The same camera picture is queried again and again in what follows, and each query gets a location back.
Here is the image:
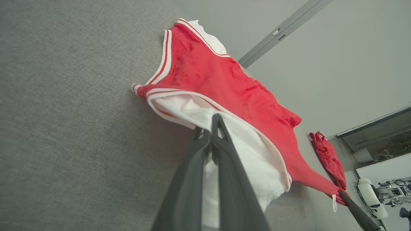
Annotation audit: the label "dark framed window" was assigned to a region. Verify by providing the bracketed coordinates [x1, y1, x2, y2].
[335, 106, 411, 169]

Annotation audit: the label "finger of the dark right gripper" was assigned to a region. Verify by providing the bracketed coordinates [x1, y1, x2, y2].
[338, 190, 383, 231]

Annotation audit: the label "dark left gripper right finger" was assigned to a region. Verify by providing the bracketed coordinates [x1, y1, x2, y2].
[210, 113, 271, 231]

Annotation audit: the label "grey background robot machine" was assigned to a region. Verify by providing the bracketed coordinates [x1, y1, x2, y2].
[376, 176, 411, 208]

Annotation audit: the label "grey wall partition post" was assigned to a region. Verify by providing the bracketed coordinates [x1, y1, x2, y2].
[238, 0, 335, 69]

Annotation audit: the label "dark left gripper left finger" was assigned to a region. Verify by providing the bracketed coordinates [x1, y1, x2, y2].
[151, 127, 212, 231]

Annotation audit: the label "white cylindrical machine part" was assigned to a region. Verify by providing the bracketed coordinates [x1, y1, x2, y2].
[357, 178, 389, 220]

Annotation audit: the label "red basketball jersey white trim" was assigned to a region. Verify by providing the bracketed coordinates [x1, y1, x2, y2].
[131, 18, 349, 230]

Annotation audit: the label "grey fabric sofa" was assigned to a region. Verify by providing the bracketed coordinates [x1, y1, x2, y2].
[0, 0, 382, 231]

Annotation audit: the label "red shorts with white trim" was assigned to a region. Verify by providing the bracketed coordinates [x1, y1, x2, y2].
[308, 131, 347, 192]

